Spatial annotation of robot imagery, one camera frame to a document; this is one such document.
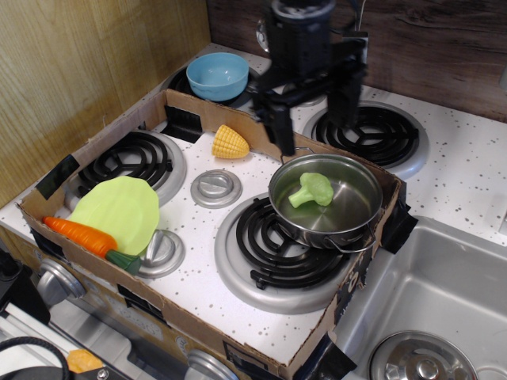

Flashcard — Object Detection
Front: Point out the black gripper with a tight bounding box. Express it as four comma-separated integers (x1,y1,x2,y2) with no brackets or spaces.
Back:
251,11,367,156

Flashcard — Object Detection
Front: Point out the green toy broccoli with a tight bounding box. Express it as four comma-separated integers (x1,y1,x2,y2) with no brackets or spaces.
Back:
288,173,334,208

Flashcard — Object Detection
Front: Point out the small steel pan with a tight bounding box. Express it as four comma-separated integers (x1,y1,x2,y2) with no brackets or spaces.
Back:
269,154,383,253

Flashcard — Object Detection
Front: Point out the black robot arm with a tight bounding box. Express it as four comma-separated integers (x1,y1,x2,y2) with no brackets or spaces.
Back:
247,1,366,156

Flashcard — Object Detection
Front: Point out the back silver stove knob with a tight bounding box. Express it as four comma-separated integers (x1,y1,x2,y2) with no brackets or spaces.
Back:
299,94,326,108

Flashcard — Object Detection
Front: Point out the silver stove knob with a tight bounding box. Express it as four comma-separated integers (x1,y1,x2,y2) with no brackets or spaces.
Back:
138,230,185,279
299,94,326,108
190,169,242,209

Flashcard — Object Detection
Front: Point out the back right black burner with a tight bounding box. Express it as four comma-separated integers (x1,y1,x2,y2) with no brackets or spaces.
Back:
302,101,429,180

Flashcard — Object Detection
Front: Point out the black burner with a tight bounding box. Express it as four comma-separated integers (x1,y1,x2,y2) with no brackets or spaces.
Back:
159,66,253,113
302,101,429,180
65,131,187,211
215,194,354,315

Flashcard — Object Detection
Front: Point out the yellow toy corn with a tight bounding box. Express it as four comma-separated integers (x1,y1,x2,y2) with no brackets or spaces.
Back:
212,124,250,159

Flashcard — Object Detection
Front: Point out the hanging slotted spoon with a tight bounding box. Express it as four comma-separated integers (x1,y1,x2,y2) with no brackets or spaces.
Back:
256,19,269,54

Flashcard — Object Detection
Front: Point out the blue plastic bowl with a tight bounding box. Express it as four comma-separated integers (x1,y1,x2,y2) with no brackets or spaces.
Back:
186,52,250,101

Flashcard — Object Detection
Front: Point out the centre silver stove knob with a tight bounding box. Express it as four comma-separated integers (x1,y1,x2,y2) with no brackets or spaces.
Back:
190,169,242,209

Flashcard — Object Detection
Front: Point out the back left black burner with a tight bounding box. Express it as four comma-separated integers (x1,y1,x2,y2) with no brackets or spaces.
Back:
159,66,253,113

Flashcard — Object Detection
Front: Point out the front right black burner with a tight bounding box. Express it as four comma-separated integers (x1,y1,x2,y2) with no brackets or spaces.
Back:
215,194,354,315

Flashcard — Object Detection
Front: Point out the front left black burner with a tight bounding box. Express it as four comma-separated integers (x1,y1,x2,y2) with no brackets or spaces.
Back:
65,131,187,211

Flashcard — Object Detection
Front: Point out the front silver stove knob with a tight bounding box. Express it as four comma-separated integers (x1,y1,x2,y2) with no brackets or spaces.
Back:
138,230,185,279

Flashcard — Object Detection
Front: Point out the light green plastic plate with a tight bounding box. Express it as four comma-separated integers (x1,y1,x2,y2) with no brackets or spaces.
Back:
69,176,159,256

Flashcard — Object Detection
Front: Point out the steel sink basin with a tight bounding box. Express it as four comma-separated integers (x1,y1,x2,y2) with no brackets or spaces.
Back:
334,217,506,379

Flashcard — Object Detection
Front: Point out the orange toy carrot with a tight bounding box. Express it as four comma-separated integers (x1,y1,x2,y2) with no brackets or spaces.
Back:
42,216,141,276

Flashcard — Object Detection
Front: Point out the steel lid in sink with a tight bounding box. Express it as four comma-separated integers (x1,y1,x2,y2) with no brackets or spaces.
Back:
368,331,478,380

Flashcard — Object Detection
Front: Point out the silver oven knob right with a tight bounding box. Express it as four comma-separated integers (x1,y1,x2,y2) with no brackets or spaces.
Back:
184,349,238,380

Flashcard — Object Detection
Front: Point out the silver oven knob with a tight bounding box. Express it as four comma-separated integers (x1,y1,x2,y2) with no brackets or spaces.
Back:
184,349,238,380
37,259,86,306

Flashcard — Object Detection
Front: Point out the silver oven knob left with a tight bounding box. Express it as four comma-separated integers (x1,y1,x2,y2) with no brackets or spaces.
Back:
37,259,86,306

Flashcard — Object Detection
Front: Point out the orange object bottom left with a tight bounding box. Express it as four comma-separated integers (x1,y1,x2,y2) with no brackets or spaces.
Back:
67,349,104,374

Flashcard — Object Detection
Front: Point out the black cable bottom left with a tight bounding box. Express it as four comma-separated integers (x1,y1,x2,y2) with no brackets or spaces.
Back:
0,336,72,380

